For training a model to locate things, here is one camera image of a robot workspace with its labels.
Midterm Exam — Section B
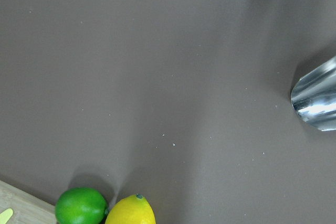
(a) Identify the wooden cutting board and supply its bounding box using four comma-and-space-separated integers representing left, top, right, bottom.
1, 181, 57, 223

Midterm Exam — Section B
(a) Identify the yellow plastic knife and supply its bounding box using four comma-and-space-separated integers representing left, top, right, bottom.
0, 208, 14, 224

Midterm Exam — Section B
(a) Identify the metal ice scoop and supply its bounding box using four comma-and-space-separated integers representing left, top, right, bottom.
290, 57, 335, 131

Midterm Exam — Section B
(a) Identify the yellow lemon front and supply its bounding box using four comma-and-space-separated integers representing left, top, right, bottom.
105, 194, 156, 224

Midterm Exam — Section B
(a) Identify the green lime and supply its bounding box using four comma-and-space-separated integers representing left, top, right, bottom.
55, 187, 108, 223

